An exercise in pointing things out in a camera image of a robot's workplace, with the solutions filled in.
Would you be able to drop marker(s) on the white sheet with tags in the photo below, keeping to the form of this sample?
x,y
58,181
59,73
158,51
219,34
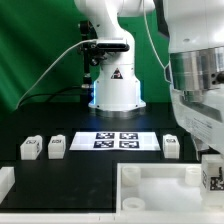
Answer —
x,y
131,141

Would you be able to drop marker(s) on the black camera on stand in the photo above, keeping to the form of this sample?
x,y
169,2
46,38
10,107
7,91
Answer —
x,y
91,56

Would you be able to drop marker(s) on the white square tabletop part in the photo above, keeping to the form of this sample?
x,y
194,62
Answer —
x,y
163,188

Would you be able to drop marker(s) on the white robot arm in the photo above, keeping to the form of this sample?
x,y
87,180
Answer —
x,y
196,62

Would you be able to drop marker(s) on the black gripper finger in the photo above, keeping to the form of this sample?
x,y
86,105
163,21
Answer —
x,y
201,148

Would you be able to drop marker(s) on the white front obstacle bar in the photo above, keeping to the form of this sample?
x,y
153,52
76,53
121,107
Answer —
x,y
7,218

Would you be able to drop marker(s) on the white left obstacle wall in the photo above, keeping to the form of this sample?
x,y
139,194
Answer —
x,y
7,180

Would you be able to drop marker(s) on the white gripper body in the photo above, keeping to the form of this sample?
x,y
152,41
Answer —
x,y
205,120

